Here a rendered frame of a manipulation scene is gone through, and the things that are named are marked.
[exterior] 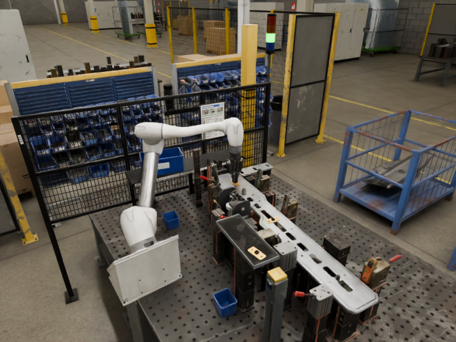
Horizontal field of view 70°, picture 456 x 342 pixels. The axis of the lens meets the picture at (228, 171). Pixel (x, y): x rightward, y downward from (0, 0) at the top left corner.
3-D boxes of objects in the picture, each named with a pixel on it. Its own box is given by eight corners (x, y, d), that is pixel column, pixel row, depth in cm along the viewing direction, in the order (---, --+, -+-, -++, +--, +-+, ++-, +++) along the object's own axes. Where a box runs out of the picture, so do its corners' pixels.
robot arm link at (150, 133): (161, 119, 210) (165, 126, 223) (133, 117, 209) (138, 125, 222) (160, 138, 207) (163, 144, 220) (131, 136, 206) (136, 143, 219)
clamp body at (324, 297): (328, 347, 157) (339, 294, 140) (309, 359, 152) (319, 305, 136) (314, 332, 164) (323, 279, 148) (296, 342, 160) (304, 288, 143)
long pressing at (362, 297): (386, 297, 148) (387, 295, 147) (350, 318, 138) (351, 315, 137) (235, 172, 255) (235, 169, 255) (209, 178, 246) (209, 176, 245)
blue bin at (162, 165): (184, 171, 248) (183, 155, 241) (143, 177, 239) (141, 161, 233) (180, 161, 261) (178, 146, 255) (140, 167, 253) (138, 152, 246)
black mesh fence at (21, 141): (268, 231, 347) (277, 83, 275) (66, 304, 265) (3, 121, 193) (260, 224, 358) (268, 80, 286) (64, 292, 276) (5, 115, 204)
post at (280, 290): (281, 346, 158) (289, 279, 137) (269, 353, 155) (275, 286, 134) (273, 334, 164) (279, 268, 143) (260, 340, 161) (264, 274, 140)
